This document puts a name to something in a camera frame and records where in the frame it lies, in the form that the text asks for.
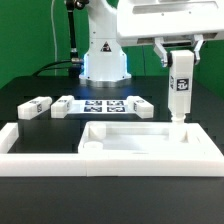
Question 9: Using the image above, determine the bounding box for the white marker base plate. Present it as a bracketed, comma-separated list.
[69, 100, 133, 114]

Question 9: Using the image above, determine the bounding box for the white hanging cable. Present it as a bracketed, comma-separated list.
[50, 0, 59, 68]

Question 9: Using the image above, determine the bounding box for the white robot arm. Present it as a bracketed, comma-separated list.
[80, 0, 224, 86]

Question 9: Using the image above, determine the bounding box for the white U-shaped obstacle frame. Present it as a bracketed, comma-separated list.
[0, 123, 92, 177]

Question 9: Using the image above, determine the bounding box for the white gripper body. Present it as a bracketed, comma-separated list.
[117, 0, 224, 46]

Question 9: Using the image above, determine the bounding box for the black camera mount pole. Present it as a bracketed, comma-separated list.
[65, 0, 89, 78]

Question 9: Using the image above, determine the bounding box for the black cable bundle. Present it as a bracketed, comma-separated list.
[32, 59, 81, 77]

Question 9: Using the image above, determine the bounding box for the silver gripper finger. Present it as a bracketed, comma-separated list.
[153, 37, 170, 67]
[193, 35, 204, 64]

